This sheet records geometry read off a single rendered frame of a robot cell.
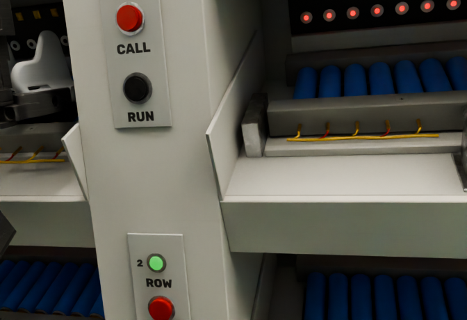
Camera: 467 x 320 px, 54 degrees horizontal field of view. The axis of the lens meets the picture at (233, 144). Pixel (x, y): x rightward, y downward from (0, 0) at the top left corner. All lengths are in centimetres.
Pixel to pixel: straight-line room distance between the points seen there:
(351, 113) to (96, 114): 18
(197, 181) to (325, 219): 8
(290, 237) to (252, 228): 3
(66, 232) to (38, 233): 2
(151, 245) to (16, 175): 14
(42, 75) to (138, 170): 11
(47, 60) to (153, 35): 11
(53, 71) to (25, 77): 3
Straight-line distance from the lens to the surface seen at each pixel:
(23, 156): 42
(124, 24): 30
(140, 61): 30
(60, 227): 37
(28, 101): 33
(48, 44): 39
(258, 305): 42
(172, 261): 32
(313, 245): 31
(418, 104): 34
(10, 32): 34
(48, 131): 40
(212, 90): 29
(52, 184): 37
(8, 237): 35
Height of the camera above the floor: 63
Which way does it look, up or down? 10 degrees down
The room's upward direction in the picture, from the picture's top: 4 degrees counter-clockwise
